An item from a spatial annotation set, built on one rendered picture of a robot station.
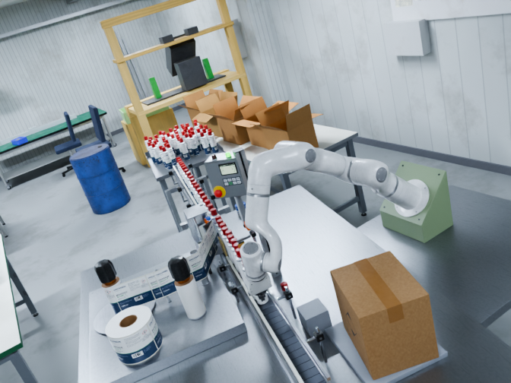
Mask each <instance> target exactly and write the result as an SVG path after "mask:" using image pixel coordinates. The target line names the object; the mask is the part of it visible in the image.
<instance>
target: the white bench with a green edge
mask: <svg viewBox="0 0 511 383"><path fill-rule="evenodd" d="M11 279H12V281H13V283H14V285H15V286H16V288H17V290H18V292H19V293H20V295H21V297H22V299H20V300H18V301H17V302H15V301H14V294H13V290H12V285H11ZM24 303H25V304H26V305H27V307H28V309H29V311H30V313H31V314H33V317H36V316H38V314H39V313H36V312H37V309H36V307H35V305H34V304H33V302H32V300H31V299H30V297H29V295H28V293H27V291H26V290H25V288H24V286H23V284H22V282H21V281H20V279H19V277H18V275H17V274H16V272H15V270H14V268H13V267H12V265H11V262H10V261H9V260H8V257H7V255H6V254H5V246H4V242H3V238H2V235H1V234H0V365H2V364H4V363H5V362H7V361H9V360H11V362H12V364H13V365H14V367H15V368H16V370H17V372H18V374H19V375H20V377H21V378H22V380H23V381H24V383H38V381H37V380H36V378H35V376H34V375H33V373H32V372H31V370H30V368H29V366H28V364H27V363H26V361H25V360H24V358H23V356H22V355H21V353H20V351H19V349H20V348H22V347H23V342H22V338H21V331H20V326H19V322H18V318H17V310H16V308H17V307H18V306H20V305H23V304H24Z"/></svg>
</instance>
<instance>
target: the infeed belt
mask: <svg viewBox="0 0 511 383"><path fill-rule="evenodd" d="M266 293H267V292H266ZM267 296H268V303H266V304H265V305H259V304H258V303H257V301H256V300H255V302H256V304H257V305H258V307H259V308H260V310H261V312H262V314H263V315H264V316H265V319H266V320H267V322H268V323H269V325H270V327H271V329H272V330H273V331H274V333H275V335H276V337H277V339H278V340H279V342H280V343H281V345H282V347H283V348H284V350H285V352H286V354H287V355H288V357H289V358H290V361H291V362H292V363H293V365H294V367H295V369H296V370H297V372H298V373H299V375H300V377H301V378H302V380H303V382H304V383H327V382H326V381H325V379H324V378H323V377H322V375H321V373H320V372H319V370H318V369H317V368H316V366H315V364H314V363H313V361H312V360H311V359H310V357H309V355H308V354H307V352H306V351H305V350H304V348H303V346H302V345H301V343H300V342H299V340H298V339H297V337H296V336H295V334H294V333H293V331H292V330H291V329H290V327H289V325H288V324H287V322H286V321H285V320H284V318H283V316H282V315H281V313H280V312H279V311H278V309H277V307H276V306H275V304H274V303H273V302H272V300H271V298H270V297H269V295H268V294H267ZM252 305H253V304H252ZM253 307H254V306H253ZM254 308H255V307H254ZM255 310H256V308H255ZM257 313H258V312H257ZM258 315H259V314H258ZM259 317H260V316H259ZM260 318H261V317H260ZM261 320H262V319H261ZM262 322H263V321H262ZM263 324H264V322H263ZM264 326H265V324H264ZM265 327H266V326H265ZM266 329H267V328H266ZM267 330H268V329H267ZM268 332H269V331H268ZM270 335H271V334H270ZM271 338H272V337H271ZM272 339H273V338H272ZM273 340H274V339H273ZM274 342H275V341H274ZM275 344H276V343H275ZM276 346H277V344H276ZM277 348H278V346H277ZM278 349H279V348H278ZM279 351H280V350H279ZM280 352H281V351H280ZM281 355H282V353H281ZM282 356H283V355H282ZM283 357H284V356H283ZM284 360H285V361H286V359H284ZM286 362H287V361H286ZM287 365H288V364H287ZM288 366H289V365H288ZM289 368H290V366H289ZM290 370H291V368H290ZM291 371H292V370H291ZM292 373H293V372H292ZM293 375H294V373H293ZM294 377H295V375H294ZM295 379H297V378H296V377H295ZM297 382H298V381H297ZM298 383H299V382H298Z"/></svg>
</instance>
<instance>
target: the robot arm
mask: <svg viewBox="0 0 511 383"><path fill-rule="evenodd" d="M302 169H304V170H308V171H312V172H315V173H321V174H325V175H328V176H333V177H335V178H337V179H340V180H341V181H343V182H346V183H349V184H353V185H362V186H366V187H369V188H371V189H372V191H373V192H374V193H375V194H376V195H378V196H380V197H382V198H385V199H386V200H388V201H391V202H392V203H394V204H395V209H396V210H397V212H398V213H399V214H401V215H402V216H403V217H414V216H416V215H418V214H419V213H420V212H421V211H422V210H423V209H424V208H425V207H426V205H427V202H428V200H429V189H428V187H427V185H426V184H425V183H424V182H422V181H421V180H418V179H412V180H410V181H405V180H404V179H402V178H400V177H398V176H396V175H395V174H393V173H391V172H390V171H389V168H388V166H387V165H386V164H384V163H382V162H380V161H378V160H369V159H362V158H356V157H345V156H342V155H340V154H337V153H334V152H331V151H328V150H323V149H320V148H316V147H314V146H312V145H311V144H309V143H306V142H300V141H280V142H278V143H277V144H276V145H275V147H274V149H272V150H267V151H264V152H262V153H260V154H258V155H257V156H256V157H254V158H253V159H252V161H251V163H250V164H249V171H248V182H247V193H246V215H245V224H246V227H247V228H249V229H251V230H253V231H255V232H257V233H259V234H261V235H262V236H264V237H265V238H266V240H267V241H268V244H269V245H270V252H264V251H262V247H261V246H260V244H259V243H257V242H254V241H249V242H245V243H244V244H243V245H242V246H241V248H240V254H241V258H242V261H243V266H244V269H245V272H246V288H247V289H248V290H249V291H248V294H249V296H253V295H255V296H258V298H259V299H260V300H261V301H262V302H263V300H264V301H265V294H266V291H267V290H268V289H269V288H271V287H272V285H271V280H270V277H269V275H268V272H269V273H277V272H279V270H280V269H281V263H282V252H283V249H282V243H281V239H280V237H279V235H278V234H277V232H276V231H275V230H274V229H273V227H272V226H271V225H270V224H269V222H268V206H269V198H270V187H271V178H272V176H274V175H277V174H282V173H291V172H296V171H299V170H302Z"/></svg>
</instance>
